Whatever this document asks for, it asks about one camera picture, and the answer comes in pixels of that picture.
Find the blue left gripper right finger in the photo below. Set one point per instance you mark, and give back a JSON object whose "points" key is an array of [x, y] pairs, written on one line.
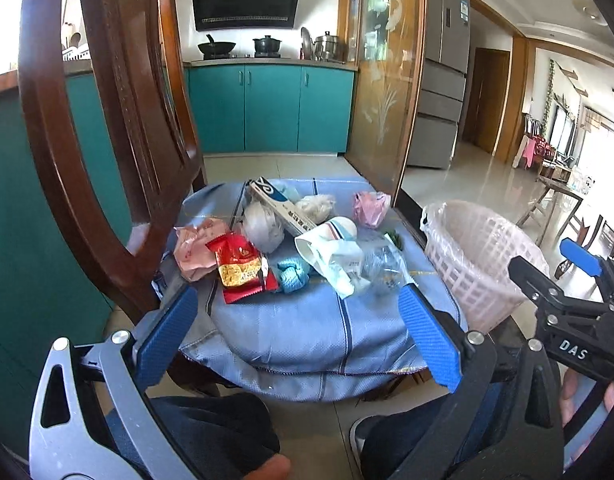
{"points": [[436, 335]]}

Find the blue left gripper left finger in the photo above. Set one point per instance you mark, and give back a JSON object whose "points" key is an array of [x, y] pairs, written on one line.
{"points": [[159, 334]]}

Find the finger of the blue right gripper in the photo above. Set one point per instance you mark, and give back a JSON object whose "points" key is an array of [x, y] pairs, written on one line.
{"points": [[580, 257], [534, 284]]}

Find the pink wrapper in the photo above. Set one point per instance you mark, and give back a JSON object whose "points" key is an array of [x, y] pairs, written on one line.
{"points": [[193, 258]]}

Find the clear plastic bag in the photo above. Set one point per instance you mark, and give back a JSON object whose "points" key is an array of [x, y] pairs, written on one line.
{"points": [[384, 266]]}

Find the red snack wrapper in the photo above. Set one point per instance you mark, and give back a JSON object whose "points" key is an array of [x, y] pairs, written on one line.
{"points": [[243, 270]]}

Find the paper cup with stripes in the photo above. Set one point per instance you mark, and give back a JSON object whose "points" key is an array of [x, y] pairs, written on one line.
{"points": [[332, 249]]}

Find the blue glove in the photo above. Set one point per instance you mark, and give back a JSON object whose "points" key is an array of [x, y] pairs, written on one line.
{"points": [[292, 274]]}

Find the pink plastic bag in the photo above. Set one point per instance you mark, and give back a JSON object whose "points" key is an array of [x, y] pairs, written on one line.
{"points": [[371, 208]]}

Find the white plastic bag ball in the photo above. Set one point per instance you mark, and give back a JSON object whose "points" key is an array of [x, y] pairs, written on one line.
{"points": [[261, 227]]}

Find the long blue white box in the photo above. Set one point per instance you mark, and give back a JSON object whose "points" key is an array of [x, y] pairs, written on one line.
{"points": [[294, 221]]}

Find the dark green wrapper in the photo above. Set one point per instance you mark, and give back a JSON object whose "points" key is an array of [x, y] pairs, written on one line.
{"points": [[396, 239]]}

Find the white tissue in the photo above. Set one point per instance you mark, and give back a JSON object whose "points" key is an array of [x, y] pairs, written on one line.
{"points": [[317, 208]]}

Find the light blue tissue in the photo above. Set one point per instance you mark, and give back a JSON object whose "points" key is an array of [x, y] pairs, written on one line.
{"points": [[289, 191]]}

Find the teal lower kitchen cabinets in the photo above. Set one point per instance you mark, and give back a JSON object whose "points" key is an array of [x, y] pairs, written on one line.
{"points": [[271, 108]]}

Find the person's right hand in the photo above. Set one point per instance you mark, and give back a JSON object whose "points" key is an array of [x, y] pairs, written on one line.
{"points": [[569, 387]]}

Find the wooden bench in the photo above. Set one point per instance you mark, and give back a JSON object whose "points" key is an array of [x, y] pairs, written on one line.
{"points": [[543, 208]]}

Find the pink plastic waste basket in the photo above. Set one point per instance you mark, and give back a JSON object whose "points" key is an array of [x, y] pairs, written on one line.
{"points": [[471, 246]]}

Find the person's leg in dark trousers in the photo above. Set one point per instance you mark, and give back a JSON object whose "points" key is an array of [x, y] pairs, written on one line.
{"points": [[187, 437]]}

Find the brown wooden door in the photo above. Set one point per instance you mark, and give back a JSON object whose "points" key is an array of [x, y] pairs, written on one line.
{"points": [[487, 98]]}

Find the ceiling light fixture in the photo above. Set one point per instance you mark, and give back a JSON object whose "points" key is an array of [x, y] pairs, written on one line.
{"points": [[590, 10]]}

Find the silver refrigerator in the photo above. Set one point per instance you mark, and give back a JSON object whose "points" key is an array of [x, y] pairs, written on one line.
{"points": [[444, 77]]}

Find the dark wooden chair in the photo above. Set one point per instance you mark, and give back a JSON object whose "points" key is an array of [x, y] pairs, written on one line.
{"points": [[137, 66]]}

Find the black wok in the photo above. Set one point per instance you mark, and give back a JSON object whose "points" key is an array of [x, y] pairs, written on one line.
{"points": [[215, 49]]}

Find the glass sliding door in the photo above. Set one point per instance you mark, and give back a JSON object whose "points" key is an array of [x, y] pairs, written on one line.
{"points": [[385, 41]]}

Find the steel stock pot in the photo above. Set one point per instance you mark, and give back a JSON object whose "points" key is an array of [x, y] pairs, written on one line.
{"points": [[328, 47]]}

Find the black cooking pot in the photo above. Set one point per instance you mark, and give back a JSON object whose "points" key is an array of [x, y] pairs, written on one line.
{"points": [[267, 47]]}

